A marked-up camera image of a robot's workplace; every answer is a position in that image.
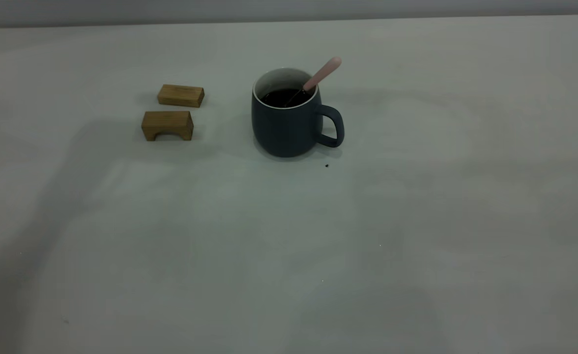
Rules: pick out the dark grey ceramic cup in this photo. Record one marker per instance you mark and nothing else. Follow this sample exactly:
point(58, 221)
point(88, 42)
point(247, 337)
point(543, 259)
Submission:
point(286, 130)

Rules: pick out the dark coffee liquid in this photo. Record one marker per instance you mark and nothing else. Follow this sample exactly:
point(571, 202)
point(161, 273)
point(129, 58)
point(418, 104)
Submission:
point(276, 97)

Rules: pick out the arched wooden block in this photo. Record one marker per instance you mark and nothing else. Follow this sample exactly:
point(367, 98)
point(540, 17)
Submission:
point(168, 123)

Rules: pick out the flat wooden block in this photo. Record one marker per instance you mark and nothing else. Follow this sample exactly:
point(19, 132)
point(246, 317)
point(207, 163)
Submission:
point(181, 96)

